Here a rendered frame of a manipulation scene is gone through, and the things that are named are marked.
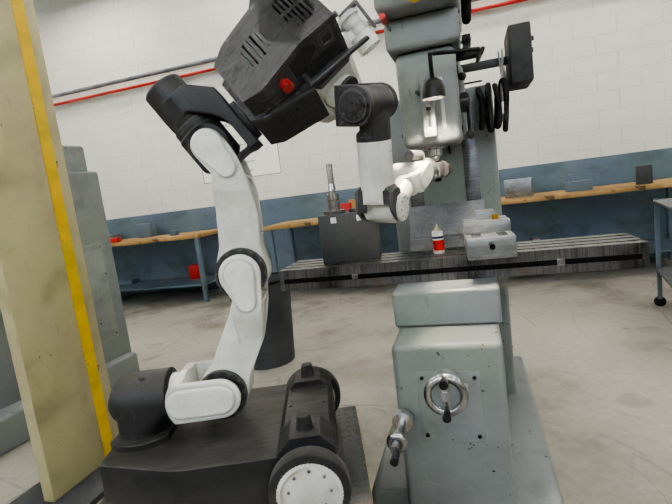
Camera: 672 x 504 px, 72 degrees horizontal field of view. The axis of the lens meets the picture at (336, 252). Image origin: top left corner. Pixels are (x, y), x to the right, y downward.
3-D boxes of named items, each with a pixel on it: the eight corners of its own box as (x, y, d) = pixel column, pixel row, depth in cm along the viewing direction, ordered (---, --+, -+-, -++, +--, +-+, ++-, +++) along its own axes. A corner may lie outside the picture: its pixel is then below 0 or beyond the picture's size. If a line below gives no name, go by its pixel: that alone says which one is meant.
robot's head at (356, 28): (356, 57, 125) (382, 36, 125) (332, 26, 124) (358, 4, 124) (354, 64, 132) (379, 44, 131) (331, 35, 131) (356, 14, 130)
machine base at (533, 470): (569, 562, 142) (565, 502, 139) (376, 543, 159) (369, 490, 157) (524, 389, 256) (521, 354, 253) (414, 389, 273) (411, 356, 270)
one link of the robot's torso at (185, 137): (172, 138, 121) (206, 108, 120) (186, 144, 134) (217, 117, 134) (205, 177, 122) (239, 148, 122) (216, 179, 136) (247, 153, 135)
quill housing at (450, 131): (464, 141, 155) (455, 41, 151) (402, 150, 161) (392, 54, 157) (465, 144, 173) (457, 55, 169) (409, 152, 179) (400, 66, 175)
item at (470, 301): (504, 323, 146) (501, 286, 144) (393, 328, 156) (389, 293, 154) (495, 286, 193) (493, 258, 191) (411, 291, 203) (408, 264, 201)
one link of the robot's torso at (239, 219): (219, 307, 125) (173, 133, 119) (231, 293, 142) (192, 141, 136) (275, 294, 125) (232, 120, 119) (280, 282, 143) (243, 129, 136)
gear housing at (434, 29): (461, 37, 147) (458, 3, 146) (385, 53, 154) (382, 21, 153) (462, 61, 179) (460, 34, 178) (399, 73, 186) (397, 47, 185)
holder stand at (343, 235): (380, 258, 177) (374, 206, 174) (323, 264, 181) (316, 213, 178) (381, 253, 189) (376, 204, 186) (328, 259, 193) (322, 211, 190)
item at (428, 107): (437, 135, 153) (430, 69, 151) (424, 137, 155) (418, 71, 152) (438, 136, 157) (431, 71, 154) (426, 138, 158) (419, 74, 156)
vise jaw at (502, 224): (511, 230, 156) (510, 218, 156) (465, 234, 160) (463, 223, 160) (509, 228, 162) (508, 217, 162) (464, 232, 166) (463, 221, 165)
